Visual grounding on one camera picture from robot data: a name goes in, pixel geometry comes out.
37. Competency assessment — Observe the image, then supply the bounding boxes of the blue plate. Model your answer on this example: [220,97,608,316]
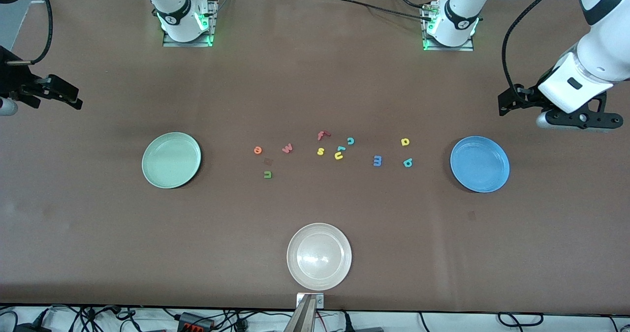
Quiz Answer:
[450,136,510,193]

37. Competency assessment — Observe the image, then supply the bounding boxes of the green plate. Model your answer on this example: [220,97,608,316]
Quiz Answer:
[142,132,202,189]

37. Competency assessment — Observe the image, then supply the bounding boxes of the white plate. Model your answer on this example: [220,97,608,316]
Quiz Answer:
[286,223,353,291]

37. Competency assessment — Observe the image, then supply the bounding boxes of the black orange power strip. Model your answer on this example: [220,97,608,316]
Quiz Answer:
[177,311,215,332]

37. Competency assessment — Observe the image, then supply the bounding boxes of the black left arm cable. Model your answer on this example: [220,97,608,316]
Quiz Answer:
[501,0,574,101]

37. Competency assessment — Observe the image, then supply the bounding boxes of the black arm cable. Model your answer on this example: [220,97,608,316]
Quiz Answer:
[501,0,574,101]
[29,0,54,65]

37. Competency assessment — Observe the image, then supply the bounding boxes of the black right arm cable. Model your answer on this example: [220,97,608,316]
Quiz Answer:
[29,0,54,65]

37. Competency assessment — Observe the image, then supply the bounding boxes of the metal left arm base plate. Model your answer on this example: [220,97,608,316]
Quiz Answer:
[422,1,475,52]

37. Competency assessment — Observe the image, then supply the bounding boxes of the short black table cable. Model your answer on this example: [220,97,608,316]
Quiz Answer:
[388,0,430,10]

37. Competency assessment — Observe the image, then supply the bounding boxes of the long black table cable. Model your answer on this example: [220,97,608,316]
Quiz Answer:
[322,0,436,23]

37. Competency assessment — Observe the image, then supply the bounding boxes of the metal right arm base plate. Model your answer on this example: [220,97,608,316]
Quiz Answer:
[162,0,217,48]

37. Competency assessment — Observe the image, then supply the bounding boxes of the black looped floor cable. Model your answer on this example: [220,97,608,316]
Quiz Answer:
[497,311,545,328]

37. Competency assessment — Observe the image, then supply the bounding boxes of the black tangled floor cables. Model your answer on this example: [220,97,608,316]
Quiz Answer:
[0,304,148,332]

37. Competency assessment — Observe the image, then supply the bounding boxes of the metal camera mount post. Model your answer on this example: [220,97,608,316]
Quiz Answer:
[283,293,325,332]

